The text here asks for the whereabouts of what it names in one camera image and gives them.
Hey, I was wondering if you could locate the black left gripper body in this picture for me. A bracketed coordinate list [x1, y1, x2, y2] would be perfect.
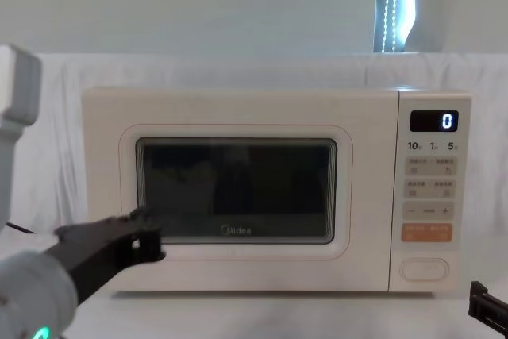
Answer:
[44, 216, 139, 304]

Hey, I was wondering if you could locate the white curtain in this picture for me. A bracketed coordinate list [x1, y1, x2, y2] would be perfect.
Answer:
[0, 0, 508, 237]

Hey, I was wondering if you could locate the cream microwave oven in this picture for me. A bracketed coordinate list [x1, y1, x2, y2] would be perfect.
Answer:
[81, 87, 473, 299]

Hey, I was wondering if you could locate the black power cable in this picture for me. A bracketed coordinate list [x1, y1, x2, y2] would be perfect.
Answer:
[2, 222, 37, 236]

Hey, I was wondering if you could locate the white table cloth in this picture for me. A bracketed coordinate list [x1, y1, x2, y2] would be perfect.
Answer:
[0, 227, 508, 339]

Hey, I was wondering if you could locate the oven control panel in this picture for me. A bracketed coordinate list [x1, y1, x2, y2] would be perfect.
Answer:
[388, 88, 473, 293]

